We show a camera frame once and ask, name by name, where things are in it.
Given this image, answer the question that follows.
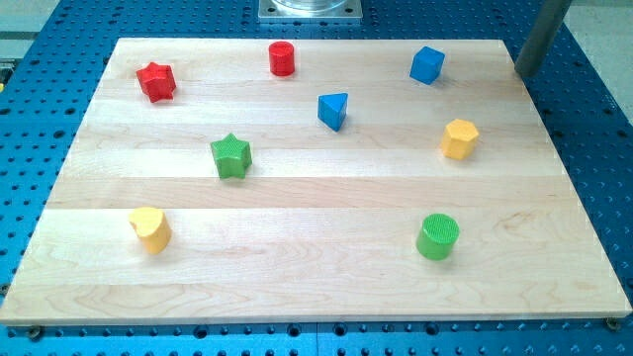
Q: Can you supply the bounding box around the yellow hexagon block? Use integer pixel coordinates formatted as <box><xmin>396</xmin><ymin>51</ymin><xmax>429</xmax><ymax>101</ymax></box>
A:
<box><xmin>440</xmin><ymin>119</ymin><xmax>479</xmax><ymax>160</ymax></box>

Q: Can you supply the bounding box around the blue triangle block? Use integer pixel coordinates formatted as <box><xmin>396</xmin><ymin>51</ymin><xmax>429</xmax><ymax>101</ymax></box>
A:
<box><xmin>317</xmin><ymin>93</ymin><xmax>348</xmax><ymax>132</ymax></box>

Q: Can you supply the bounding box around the green star block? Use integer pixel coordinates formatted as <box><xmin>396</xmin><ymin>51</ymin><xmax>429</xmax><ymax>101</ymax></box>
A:
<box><xmin>210</xmin><ymin>133</ymin><xmax>252</xmax><ymax>179</ymax></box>

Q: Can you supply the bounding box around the wooden board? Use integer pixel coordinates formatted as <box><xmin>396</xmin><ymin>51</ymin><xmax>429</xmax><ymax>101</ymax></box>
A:
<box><xmin>1</xmin><ymin>38</ymin><xmax>631</xmax><ymax>326</ymax></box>

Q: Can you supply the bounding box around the red cylinder block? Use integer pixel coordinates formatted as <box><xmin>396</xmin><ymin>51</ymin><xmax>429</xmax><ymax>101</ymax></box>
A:
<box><xmin>268</xmin><ymin>41</ymin><xmax>295</xmax><ymax>76</ymax></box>

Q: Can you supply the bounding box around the green cylinder block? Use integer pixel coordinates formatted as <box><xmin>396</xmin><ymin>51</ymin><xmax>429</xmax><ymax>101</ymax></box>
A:
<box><xmin>415</xmin><ymin>214</ymin><xmax>460</xmax><ymax>260</ymax></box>

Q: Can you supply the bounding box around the blue cube block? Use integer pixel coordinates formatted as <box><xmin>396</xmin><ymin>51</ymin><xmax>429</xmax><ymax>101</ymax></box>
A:
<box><xmin>409</xmin><ymin>46</ymin><xmax>445</xmax><ymax>85</ymax></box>

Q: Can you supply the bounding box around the yellow heart block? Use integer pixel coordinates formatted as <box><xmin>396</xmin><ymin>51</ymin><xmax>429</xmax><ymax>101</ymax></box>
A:
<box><xmin>129</xmin><ymin>207</ymin><xmax>172</xmax><ymax>254</ymax></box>

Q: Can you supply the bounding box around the red star block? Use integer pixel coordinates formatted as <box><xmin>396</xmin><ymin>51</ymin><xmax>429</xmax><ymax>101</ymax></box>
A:
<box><xmin>136</xmin><ymin>62</ymin><xmax>176</xmax><ymax>103</ymax></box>

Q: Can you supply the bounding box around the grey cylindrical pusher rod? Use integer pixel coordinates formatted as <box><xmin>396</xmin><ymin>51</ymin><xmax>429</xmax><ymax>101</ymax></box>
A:
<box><xmin>514</xmin><ymin>0</ymin><xmax>572</xmax><ymax>77</ymax></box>

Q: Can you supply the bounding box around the left board stop screw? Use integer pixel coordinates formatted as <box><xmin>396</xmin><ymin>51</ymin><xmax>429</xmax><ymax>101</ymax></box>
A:
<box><xmin>26</xmin><ymin>325</ymin><xmax>43</xmax><ymax>341</ymax></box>

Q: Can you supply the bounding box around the board stop screw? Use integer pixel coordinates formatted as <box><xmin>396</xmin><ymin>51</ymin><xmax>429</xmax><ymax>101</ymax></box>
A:
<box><xmin>604</xmin><ymin>318</ymin><xmax>621</xmax><ymax>331</ymax></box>
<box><xmin>26</xmin><ymin>325</ymin><xmax>43</xmax><ymax>341</ymax></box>

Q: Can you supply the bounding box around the right board stop screw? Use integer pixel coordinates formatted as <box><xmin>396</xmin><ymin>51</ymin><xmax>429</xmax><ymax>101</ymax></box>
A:
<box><xmin>604</xmin><ymin>318</ymin><xmax>621</xmax><ymax>331</ymax></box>

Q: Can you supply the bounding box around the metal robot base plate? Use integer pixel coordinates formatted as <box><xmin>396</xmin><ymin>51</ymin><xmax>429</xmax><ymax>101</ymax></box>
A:
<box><xmin>258</xmin><ymin>0</ymin><xmax>363</xmax><ymax>21</ymax></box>

